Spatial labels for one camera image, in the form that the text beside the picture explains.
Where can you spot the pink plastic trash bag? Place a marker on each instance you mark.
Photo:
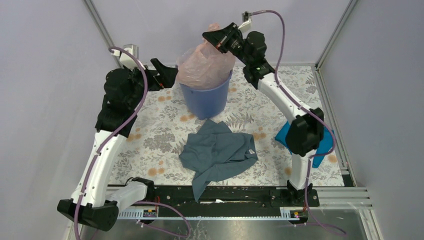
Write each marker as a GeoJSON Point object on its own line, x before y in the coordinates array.
{"type": "Point", "coordinates": [203, 67]}

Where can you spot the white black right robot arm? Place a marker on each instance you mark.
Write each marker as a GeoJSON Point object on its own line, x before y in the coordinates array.
{"type": "Point", "coordinates": [306, 129]}

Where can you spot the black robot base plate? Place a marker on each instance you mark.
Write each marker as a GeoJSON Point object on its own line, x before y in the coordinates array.
{"type": "Point", "coordinates": [165, 212]}

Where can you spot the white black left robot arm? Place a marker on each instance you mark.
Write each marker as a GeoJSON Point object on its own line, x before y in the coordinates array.
{"type": "Point", "coordinates": [89, 204]}

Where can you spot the blue plastic trash bin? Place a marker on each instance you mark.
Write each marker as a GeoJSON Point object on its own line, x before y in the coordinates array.
{"type": "Point", "coordinates": [208, 103]}

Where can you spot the aluminium frame rail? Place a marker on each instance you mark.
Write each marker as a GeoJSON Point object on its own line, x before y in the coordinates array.
{"type": "Point", "coordinates": [256, 202]}

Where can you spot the floral patterned tablecloth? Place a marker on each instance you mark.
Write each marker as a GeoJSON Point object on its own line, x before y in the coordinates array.
{"type": "Point", "coordinates": [164, 122]}

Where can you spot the grey-blue crumpled shirt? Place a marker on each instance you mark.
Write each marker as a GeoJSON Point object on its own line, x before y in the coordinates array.
{"type": "Point", "coordinates": [215, 154]}

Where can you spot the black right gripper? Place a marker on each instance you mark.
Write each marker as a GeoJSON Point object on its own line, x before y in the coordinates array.
{"type": "Point", "coordinates": [220, 38]}

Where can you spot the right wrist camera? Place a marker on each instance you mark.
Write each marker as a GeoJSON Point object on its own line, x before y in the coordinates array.
{"type": "Point", "coordinates": [246, 22]}

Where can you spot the bright blue folded cloth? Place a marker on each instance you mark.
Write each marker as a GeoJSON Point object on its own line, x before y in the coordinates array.
{"type": "Point", "coordinates": [325, 144]}

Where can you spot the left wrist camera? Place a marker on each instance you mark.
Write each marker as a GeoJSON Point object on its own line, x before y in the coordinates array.
{"type": "Point", "coordinates": [126, 60]}

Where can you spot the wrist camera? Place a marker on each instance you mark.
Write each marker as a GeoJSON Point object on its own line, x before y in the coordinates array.
{"type": "Point", "coordinates": [246, 22]}
{"type": "Point", "coordinates": [126, 60]}

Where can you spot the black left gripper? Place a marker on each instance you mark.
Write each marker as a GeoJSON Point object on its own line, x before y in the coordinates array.
{"type": "Point", "coordinates": [166, 77]}

